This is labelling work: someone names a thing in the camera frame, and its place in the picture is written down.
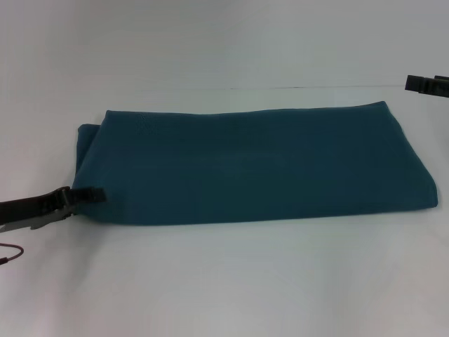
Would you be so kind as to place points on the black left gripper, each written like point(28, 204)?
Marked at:
point(35, 210)

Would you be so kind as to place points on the blue shirt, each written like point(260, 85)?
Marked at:
point(263, 165)

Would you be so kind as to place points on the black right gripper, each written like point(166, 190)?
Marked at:
point(442, 86)

